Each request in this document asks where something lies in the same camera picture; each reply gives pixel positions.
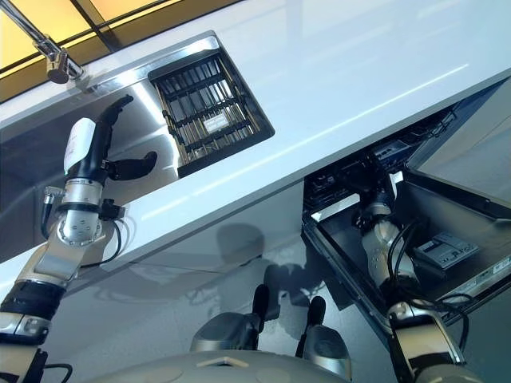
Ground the stainless steel sink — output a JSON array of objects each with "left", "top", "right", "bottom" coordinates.
[{"left": 0, "top": 30, "right": 277, "bottom": 264}]

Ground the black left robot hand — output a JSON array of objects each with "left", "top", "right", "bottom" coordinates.
[{"left": 63, "top": 94, "right": 159, "bottom": 188}]

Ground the silver right robot leg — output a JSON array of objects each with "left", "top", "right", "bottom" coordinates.
[{"left": 294, "top": 295, "right": 353, "bottom": 373}]

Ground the silver robot leg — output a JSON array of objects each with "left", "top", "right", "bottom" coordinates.
[
  {"left": 189, "top": 283, "right": 271, "bottom": 355},
  {"left": 294, "top": 295, "right": 353, "bottom": 373}
]

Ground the grey detergent dispenser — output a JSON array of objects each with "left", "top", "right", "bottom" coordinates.
[{"left": 412, "top": 234, "right": 480, "bottom": 270}]

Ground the black sink dish rack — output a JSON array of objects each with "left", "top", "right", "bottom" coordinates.
[{"left": 147, "top": 53, "right": 276, "bottom": 179}]

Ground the stainless dishwasher door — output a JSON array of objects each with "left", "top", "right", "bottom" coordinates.
[{"left": 301, "top": 159, "right": 511, "bottom": 334}]

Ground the chrome kitchen faucet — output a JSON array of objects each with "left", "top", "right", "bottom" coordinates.
[{"left": 0, "top": 0, "right": 87, "bottom": 85}]

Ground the white label on rack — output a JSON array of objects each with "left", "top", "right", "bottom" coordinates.
[{"left": 203, "top": 115, "right": 227, "bottom": 133}]

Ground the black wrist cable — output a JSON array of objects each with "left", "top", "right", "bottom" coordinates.
[{"left": 79, "top": 217, "right": 132, "bottom": 268}]

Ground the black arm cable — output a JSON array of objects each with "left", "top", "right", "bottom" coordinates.
[{"left": 387, "top": 221, "right": 425, "bottom": 282}]

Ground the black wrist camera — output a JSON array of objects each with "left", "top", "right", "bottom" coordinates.
[{"left": 98, "top": 198, "right": 126, "bottom": 222}]

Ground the silver left robot leg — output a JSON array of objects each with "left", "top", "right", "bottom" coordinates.
[{"left": 189, "top": 283, "right": 271, "bottom": 355}]

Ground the grey robot torso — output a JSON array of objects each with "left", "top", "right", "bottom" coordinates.
[{"left": 51, "top": 345, "right": 362, "bottom": 383}]

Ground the white glossy cabinet front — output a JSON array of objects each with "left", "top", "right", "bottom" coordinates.
[{"left": 59, "top": 175, "right": 388, "bottom": 352}]

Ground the yellow window with dark frame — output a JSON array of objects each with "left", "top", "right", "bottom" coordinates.
[{"left": 0, "top": 0, "right": 225, "bottom": 81}]

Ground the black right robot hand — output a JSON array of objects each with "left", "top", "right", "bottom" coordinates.
[{"left": 361, "top": 175, "right": 397, "bottom": 207}]

